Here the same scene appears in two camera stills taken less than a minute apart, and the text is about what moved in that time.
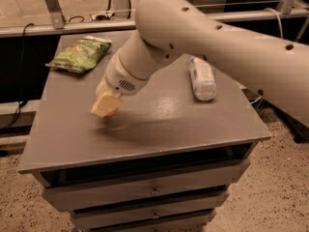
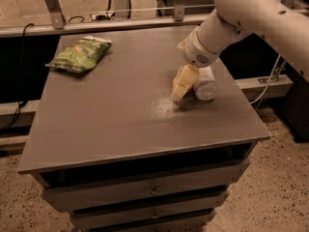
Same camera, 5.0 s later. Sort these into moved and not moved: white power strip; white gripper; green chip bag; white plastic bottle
Moved: white gripper
Not moved: green chip bag; white power strip; white plastic bottle
